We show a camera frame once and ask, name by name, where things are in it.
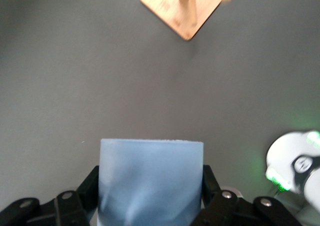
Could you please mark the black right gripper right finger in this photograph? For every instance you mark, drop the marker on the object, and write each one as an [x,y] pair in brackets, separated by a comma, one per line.
[230,211]

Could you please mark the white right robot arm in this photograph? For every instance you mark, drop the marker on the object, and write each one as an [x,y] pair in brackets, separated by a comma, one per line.
[282,155]

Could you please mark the wooden cup rack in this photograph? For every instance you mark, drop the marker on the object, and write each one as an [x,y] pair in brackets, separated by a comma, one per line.
[170,10]

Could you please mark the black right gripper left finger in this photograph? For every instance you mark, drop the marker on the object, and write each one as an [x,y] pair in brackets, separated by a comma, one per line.
[62,211]

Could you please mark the light blue cup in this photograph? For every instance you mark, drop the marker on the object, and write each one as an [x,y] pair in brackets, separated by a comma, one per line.
[150,181]

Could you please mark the dark grey table mat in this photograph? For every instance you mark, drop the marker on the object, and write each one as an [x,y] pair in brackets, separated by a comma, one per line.
[75,60]

